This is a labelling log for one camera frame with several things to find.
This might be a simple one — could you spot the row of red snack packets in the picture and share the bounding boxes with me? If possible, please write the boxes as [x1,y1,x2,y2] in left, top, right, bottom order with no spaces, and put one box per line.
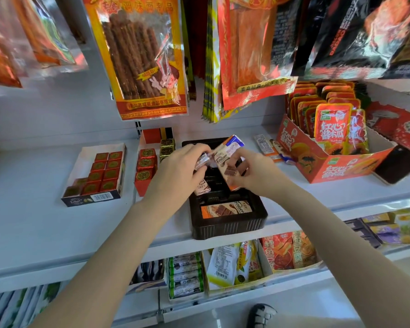
[286,80,369,156]

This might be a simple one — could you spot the white metal shelf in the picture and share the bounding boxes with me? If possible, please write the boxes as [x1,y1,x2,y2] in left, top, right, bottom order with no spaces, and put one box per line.
[0,75,410,328]

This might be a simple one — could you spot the red orange snack packets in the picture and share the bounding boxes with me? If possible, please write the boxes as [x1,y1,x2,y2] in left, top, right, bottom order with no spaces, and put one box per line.
[261,230,320,271]

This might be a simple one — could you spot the black smartphone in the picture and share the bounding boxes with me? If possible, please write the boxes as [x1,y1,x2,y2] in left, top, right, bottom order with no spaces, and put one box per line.
[374,145,410,186]

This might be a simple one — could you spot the heap of gold candies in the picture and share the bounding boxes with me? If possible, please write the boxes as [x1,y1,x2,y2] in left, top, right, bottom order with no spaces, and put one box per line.
[135,138,176,181]

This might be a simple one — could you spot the red orange snack bag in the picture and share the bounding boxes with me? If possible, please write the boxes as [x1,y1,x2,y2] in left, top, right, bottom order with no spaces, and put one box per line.
[218,0,305,112]

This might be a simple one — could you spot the clear bag of orange sticks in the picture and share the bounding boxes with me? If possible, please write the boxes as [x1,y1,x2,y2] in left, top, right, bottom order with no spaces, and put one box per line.
[0,0,23,88]

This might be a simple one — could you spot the person's right forearm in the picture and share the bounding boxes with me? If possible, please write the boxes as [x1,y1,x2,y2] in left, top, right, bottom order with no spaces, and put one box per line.
[277,186,410,328]

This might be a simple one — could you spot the person's left forearm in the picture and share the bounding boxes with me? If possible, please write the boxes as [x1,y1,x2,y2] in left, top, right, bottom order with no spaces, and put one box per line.
[29,201,178,328]

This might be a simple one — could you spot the dark red snack bag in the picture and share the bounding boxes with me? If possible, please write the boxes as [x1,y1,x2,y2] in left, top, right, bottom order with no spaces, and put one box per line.
[181,0,209,101]

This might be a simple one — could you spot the person's right hand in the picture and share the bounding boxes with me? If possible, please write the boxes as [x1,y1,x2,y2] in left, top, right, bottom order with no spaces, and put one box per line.
[224,148,296,202]

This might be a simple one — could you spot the person's left hand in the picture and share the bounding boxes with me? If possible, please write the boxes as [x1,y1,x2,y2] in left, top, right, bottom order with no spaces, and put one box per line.
[142,143,212,219]

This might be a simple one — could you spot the yellow red bag brown sticks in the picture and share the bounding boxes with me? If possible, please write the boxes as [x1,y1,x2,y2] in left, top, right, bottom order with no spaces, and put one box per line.
[82,0,189,121]

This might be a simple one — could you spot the red cardboard display box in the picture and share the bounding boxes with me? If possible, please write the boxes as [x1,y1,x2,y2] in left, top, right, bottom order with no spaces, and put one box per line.
[276,114,397,184]

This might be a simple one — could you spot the black snack bag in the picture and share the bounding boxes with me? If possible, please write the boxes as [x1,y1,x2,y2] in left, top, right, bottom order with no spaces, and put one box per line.
[292,0,410,81]

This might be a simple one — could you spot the black plastic tray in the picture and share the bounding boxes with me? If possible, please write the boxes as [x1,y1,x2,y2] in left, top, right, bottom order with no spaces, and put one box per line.
[181,137,269,241]

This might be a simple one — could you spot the purple snack packets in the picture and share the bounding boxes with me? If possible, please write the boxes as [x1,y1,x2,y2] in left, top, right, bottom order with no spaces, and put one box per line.
[360,207,410,246]

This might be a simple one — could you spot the person's black shoe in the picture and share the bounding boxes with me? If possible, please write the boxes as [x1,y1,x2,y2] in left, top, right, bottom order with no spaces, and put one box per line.
[246,303,278,328]

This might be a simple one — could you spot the stack of green white packets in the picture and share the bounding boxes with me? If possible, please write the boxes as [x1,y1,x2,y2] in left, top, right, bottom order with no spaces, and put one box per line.
[167,251,205,303]

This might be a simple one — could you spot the white box of red chocolates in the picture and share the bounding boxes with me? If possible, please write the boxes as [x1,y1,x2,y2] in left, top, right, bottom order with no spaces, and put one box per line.
[61,143,128,208]

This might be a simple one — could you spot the clear green print snack bag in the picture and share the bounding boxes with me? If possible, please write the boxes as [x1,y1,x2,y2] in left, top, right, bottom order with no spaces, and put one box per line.
[10,0,89,74]

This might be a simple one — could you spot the dark red snack packet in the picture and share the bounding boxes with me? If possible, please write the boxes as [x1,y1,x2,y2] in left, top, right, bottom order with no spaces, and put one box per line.
[365,100,410,153]

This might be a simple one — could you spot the yellow black striped bags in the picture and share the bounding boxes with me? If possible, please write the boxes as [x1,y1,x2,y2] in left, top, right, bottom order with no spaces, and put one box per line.
[201,0,226,123]

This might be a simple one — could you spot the red Filer candy box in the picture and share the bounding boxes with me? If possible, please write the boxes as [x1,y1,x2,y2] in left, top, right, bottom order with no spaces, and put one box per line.
[133,127,177,198]

